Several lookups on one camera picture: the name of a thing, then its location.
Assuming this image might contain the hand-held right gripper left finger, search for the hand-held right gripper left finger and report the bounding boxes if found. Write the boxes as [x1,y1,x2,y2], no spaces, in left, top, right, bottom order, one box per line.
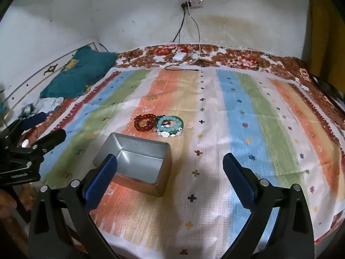
[28,153,120,259]

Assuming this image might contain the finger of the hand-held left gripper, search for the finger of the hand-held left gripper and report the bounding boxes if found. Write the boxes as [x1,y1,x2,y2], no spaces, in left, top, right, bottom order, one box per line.
[4,113,47,141]
[31,129,67,154]

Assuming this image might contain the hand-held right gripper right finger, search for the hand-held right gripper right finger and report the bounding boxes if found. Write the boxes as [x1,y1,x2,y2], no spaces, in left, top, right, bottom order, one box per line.
[222,152,316,259]

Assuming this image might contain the silver metal tin box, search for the silver metal tin box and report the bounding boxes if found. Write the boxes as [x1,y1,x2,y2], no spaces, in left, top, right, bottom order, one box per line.
[92,132,173,197]

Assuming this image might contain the red bead bracelet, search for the red bead bracelet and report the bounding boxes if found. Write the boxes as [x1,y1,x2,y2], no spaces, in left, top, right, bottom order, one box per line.
[134,114,158,133]

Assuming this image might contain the green bangle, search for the green bangle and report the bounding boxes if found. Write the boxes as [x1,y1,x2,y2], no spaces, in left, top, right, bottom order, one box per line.
[160,116,184,138]

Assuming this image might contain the light blue bead bracelet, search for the light blue bead bracelet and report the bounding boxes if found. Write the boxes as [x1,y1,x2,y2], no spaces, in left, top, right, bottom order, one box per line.
[156,115,182,133]

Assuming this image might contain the person's left hand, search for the person's left hand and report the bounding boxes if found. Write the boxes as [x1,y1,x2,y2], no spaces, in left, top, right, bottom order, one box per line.
[0,190,17,218]

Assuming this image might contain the white crumpled cloth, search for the white crumpled cloth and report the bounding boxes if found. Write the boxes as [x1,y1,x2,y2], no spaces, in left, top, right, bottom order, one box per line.
[34,97,64,114]

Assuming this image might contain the teal pillow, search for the teal pillow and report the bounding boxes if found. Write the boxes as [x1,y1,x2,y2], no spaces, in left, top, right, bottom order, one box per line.
[40,45,118,99]

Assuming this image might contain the striped colourful mat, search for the striped colourful mat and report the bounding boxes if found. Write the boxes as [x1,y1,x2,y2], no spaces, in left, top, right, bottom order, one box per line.
[40,66,345,257]

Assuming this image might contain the yellow hanging cloth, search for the yellow hanging cloth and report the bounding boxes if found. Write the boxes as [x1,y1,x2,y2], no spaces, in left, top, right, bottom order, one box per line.
[309,0,345,85]

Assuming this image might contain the black cable with plug end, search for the black cable with plug end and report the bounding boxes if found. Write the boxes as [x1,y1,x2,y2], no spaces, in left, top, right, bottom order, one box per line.
[164,64,200,72]

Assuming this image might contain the white cable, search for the white cable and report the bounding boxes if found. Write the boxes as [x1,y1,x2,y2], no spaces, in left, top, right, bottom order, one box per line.
[189,7,201,60]

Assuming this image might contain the black hanging cable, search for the black hanging cable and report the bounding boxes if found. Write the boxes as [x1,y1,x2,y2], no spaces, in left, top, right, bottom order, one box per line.
[172,7,188,44]

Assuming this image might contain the white wall power strip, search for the white wall power strip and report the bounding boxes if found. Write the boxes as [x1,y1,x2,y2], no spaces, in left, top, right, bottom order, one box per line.
[180,0,204,8]

